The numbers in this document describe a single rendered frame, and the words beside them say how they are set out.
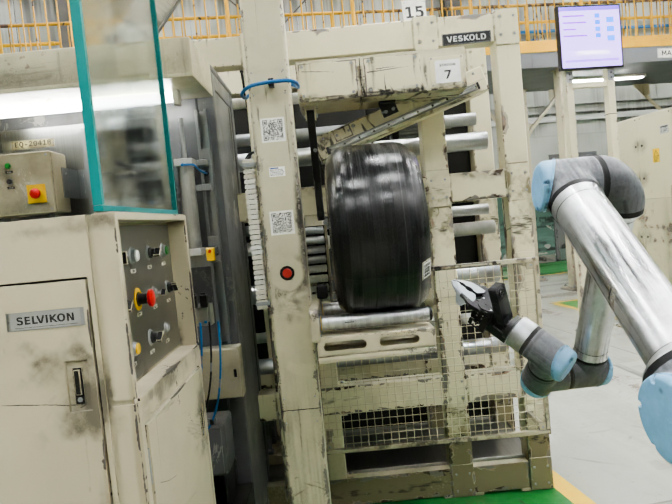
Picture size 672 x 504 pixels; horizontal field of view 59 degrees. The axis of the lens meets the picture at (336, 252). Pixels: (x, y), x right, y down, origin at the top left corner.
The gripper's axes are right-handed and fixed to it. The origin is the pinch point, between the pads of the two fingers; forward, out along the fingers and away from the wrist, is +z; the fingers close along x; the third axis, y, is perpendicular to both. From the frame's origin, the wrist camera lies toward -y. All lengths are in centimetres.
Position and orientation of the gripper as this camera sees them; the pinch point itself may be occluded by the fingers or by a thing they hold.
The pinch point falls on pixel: (456, 281)
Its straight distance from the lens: 169.7
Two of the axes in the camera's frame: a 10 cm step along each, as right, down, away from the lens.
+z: -7.1, -5.4, 4.5
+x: 7.0, -4.4, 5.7
